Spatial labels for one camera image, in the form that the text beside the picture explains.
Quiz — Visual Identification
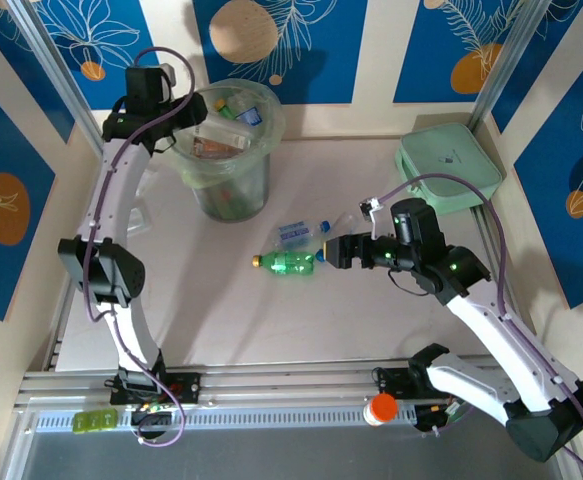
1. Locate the green Sprite bottle yellow cap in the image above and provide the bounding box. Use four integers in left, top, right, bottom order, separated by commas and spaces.
213, 97, 237, 121
250, 249, 317, 277

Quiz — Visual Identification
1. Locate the brown label bottle beige cap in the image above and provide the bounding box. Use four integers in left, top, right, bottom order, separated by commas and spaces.
192, 134, 245, 160

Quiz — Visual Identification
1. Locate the soda water bottle blue cap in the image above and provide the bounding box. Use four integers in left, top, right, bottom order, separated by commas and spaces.
275, 218, 333, 250

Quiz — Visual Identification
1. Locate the aluminium frame post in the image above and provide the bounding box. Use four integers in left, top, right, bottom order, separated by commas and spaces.
8, 0, 111, 159
468, 0, 557, 132

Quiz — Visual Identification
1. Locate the green plastic bin liner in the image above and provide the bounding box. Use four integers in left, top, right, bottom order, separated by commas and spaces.
151, 77, 286, 189

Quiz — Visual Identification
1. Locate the grey mesh waste bin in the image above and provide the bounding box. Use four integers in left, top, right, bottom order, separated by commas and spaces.
163, 79, 285, 224

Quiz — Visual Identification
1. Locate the clear plastic clamshell box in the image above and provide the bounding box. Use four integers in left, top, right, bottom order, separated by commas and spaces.
128, 205, 153, 237

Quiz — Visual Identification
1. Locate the clear bottle wave label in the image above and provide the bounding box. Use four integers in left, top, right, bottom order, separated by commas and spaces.
314, 210, 365, 264

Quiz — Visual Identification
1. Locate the mint green zip case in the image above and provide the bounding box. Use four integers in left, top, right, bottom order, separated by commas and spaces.
393, 123, 502, 216

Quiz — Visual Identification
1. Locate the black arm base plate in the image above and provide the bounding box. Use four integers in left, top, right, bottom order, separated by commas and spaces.
373, 367, 452, 401
109, 369, 203, 407

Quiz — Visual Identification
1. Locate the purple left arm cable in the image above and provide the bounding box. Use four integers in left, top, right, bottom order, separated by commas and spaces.
81, 46, 197, 449

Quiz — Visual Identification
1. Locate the aluminium mounting rail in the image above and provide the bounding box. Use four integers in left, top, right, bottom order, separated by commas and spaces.
13, 355, 512, 409

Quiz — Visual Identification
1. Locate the clear square bottle white cap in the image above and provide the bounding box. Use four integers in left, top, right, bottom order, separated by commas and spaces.
198, 115, 255, 151

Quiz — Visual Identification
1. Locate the grey slotted cable duct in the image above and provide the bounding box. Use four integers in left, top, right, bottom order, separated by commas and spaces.
33, 405, 417, 434

